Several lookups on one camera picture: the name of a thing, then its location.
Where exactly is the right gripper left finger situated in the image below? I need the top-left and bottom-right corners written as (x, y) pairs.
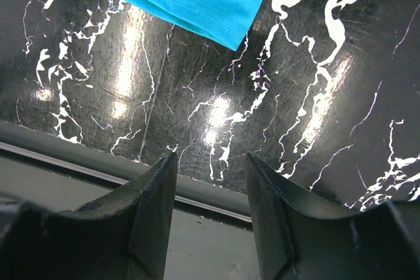
top-left (1, 153), bottom-right (177, 279)

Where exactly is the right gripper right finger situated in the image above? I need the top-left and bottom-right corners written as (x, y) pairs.
top-left (246, 154), bottom-right (419, 279)

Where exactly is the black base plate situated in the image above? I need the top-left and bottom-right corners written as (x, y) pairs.
top-left (1, 122), bottom-right (259, 279)

